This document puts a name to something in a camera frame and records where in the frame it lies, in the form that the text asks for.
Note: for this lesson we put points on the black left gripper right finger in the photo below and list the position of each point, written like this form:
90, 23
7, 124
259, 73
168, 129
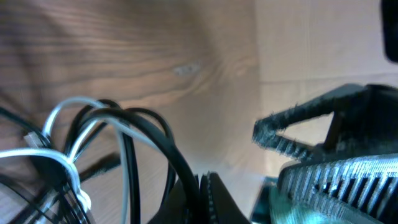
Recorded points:
219, 206

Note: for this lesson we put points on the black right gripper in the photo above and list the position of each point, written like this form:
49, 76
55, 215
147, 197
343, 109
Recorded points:
364, 123

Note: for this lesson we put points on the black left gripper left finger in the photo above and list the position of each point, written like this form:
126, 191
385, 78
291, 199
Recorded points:
177, 209

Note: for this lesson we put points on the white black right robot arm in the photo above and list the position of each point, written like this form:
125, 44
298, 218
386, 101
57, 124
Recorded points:
307, 48

